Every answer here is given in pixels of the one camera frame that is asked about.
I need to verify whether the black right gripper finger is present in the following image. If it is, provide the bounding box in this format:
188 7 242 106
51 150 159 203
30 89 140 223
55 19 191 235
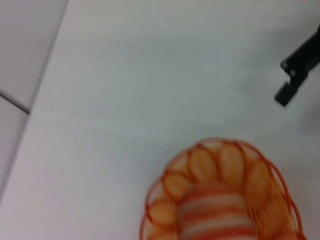
274 23 320 107

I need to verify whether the orange wire basket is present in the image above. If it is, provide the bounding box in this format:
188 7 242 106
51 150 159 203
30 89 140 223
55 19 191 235
139 136 308 240

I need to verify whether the orange white striped bread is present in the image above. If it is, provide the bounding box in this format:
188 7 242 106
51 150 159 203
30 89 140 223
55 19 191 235
178 186 258 240

